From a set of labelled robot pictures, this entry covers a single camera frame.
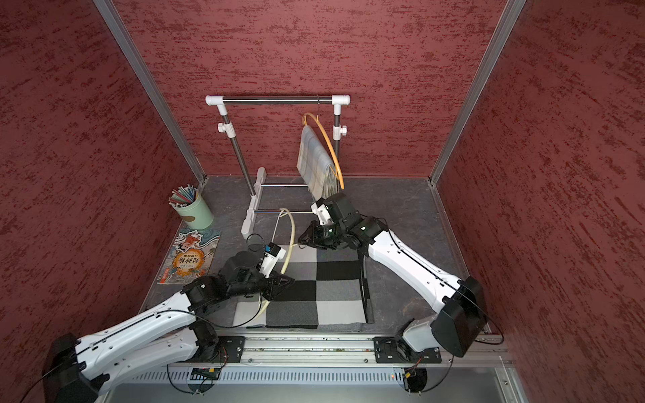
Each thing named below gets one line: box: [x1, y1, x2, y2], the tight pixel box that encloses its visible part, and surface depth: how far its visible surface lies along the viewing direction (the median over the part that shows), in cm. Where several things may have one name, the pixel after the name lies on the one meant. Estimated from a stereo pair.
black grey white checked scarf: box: [233, 244, 374, 330], surface depth 84 cm
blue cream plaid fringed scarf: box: [296, 125, 338, 201], surface depth 90 cm
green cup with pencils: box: [168, 183, 215, 231], surface depth 97 cm
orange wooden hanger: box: [302, 112, 345, 190], surface depth 75 cm
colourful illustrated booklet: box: [157, 228, 221, 285], surface depth 94 cm
